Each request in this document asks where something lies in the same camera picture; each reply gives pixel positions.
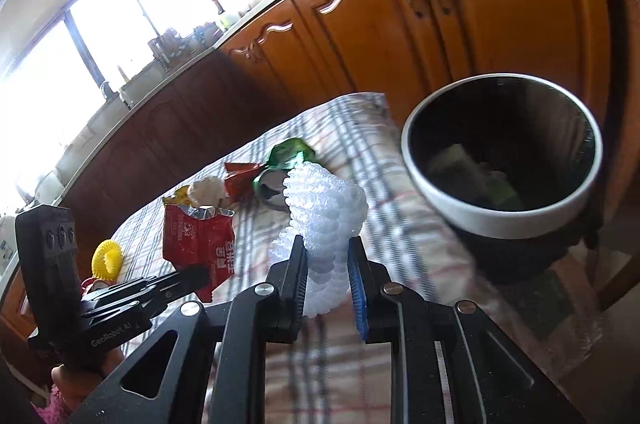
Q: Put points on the yellow snack wrapper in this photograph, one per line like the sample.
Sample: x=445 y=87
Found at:
x=179 y=197

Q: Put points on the yellow foam net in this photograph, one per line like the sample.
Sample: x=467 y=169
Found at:
x=107 y=261

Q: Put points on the plaid checkered tablecloth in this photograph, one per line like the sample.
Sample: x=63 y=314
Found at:
x=329 y=374

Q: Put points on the white round trash bin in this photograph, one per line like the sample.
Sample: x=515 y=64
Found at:
x=512 y=163

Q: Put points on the wooden kitchen cabinets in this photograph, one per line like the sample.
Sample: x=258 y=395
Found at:
x=299 y=53

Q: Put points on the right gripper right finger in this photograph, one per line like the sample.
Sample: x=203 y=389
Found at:
x=450 y=364

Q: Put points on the crushed green can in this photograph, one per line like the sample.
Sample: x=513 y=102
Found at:
x=268 y=186

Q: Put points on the orange silver snack wrapper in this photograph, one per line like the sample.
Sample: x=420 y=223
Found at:
x=239 y=178

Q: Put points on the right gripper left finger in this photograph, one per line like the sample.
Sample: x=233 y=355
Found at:
x=206 y=363

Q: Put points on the red snack bag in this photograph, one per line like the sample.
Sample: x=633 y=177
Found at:
x=201 y=236

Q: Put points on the white red paper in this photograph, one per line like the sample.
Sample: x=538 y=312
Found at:
x=208 y=191

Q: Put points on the person's left hand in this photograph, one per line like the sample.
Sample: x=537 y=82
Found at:
x=71 y=386

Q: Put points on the pink sleeve forearm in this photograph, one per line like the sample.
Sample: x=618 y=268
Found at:
x=56 y=411

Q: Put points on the white foam fruit net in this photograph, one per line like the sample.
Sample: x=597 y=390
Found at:
x=326 y=211

